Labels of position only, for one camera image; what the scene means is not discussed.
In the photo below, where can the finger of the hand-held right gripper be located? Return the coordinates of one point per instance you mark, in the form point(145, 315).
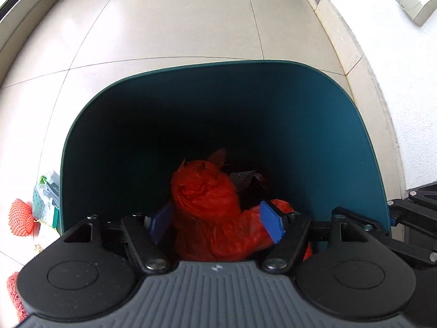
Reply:
point(416, 251)
point(418, 208)

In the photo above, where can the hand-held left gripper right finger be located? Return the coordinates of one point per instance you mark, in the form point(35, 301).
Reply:
point(273, 220)

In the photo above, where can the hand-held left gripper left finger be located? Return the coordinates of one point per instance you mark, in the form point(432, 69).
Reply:
point(160, 223)

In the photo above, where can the red plastic bag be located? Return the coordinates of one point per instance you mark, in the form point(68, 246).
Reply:
point(205, 205)

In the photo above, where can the teal plastic bin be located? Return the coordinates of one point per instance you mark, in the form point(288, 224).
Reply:
point(136, 126)

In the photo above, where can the grey mesh wrapper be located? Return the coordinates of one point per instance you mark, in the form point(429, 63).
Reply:
point(243, 178)

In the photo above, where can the teal white sponge cloth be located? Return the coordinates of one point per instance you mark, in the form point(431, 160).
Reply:
point(46, 198)

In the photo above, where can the yellow fringe scrap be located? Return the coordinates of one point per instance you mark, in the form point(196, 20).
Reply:
point(38, 249)

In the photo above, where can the orange foam fruit net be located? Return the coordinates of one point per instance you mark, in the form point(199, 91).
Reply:
point(21, 218)

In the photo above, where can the red fuzzy foam net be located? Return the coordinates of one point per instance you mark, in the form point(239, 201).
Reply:
point(15, 293)

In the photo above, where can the window frame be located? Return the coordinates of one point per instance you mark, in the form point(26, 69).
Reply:
point(20, 3)

